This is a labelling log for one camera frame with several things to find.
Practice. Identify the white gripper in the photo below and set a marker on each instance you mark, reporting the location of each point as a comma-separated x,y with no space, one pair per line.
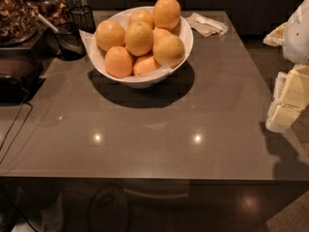
297,36

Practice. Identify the folded paper napkins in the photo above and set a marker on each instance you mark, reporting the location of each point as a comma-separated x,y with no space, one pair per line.
206,26

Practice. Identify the small hidden orange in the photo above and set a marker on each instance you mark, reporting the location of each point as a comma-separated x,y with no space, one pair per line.
159,32

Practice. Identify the black appliance on counter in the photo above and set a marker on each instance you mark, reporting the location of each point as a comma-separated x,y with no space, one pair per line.
20,77

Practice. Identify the white ceramic bowl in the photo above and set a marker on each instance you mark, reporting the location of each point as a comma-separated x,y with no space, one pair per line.
184,32

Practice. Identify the white serving spoon handle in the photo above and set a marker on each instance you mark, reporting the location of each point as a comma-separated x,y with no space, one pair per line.
44,21

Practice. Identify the black mesh cup far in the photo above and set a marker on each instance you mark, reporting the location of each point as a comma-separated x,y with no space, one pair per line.
83,18

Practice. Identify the black mesh cup near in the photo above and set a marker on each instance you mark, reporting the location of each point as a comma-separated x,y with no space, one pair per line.
69,42

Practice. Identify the black mesh cup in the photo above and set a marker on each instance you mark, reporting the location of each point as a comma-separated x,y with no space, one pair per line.
69,42
83,18

